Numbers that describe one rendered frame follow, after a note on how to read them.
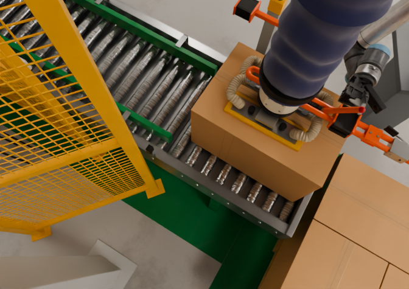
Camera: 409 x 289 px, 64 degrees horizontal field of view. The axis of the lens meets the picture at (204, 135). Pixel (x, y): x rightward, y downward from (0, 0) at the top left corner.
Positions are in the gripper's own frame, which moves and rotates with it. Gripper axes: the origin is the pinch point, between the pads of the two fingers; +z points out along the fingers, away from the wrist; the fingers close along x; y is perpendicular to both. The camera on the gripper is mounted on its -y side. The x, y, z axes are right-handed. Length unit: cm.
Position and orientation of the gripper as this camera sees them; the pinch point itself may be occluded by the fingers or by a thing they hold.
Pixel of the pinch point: (350, 124)
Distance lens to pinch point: 132.5
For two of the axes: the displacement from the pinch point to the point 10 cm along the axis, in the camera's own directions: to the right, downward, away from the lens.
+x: 0.3, -3.4, -9.4
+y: -8.6, -4.9, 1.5
